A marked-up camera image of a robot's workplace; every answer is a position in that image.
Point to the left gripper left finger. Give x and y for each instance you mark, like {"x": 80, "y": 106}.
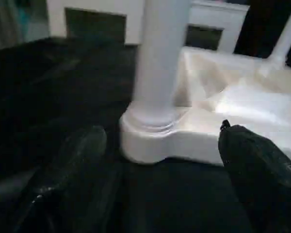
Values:
{"x": 68, "y": 184}

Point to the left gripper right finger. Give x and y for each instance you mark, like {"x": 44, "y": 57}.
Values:
{"x": 266, "y": 179}

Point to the white plastic table top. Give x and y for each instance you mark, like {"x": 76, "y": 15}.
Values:
{"x": 242, "y": 107}

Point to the white plastic table leg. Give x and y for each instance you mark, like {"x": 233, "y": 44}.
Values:
{"x": 288, "y": 39}
{"x": 160, "y": 58}

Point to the black plastic mat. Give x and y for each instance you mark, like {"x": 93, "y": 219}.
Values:
{"x": 63, "y": 87}

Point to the white sideboard cabinet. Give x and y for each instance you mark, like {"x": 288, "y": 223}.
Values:
{"x": 56, "y": 14}

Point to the beige curtain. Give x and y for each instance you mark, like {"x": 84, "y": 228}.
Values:
{"x": 2, "y": 19}

